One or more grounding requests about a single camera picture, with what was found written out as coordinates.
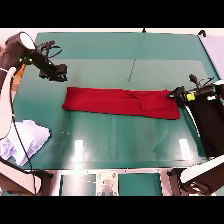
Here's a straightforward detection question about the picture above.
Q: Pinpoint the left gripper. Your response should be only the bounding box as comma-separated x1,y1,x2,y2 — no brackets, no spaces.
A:
38,63,69,83

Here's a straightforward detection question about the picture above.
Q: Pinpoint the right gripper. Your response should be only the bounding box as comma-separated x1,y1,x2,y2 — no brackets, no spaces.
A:
167,86,197,107

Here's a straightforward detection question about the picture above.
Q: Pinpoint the red T-shirt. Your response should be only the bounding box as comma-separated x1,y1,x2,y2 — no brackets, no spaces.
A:
61,86,182,121

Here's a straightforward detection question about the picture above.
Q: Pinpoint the white garment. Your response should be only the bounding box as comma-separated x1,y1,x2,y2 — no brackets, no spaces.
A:
0,119,52,167

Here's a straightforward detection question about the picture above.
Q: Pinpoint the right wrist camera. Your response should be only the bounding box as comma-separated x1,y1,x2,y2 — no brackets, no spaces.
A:
188,73,215,90

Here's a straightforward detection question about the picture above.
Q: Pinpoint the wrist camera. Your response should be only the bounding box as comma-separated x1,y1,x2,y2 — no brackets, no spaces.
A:
35,39,63,60
188,73,215,90

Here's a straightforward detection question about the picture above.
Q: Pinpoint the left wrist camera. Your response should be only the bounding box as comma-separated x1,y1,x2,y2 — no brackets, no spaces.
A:
35,39,63,60

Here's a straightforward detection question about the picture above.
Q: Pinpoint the black cable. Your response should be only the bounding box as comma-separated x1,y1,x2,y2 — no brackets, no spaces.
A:
5,84,38,197

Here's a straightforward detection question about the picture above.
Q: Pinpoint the silver frame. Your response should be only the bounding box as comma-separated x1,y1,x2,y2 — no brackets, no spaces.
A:
33,166,224,197

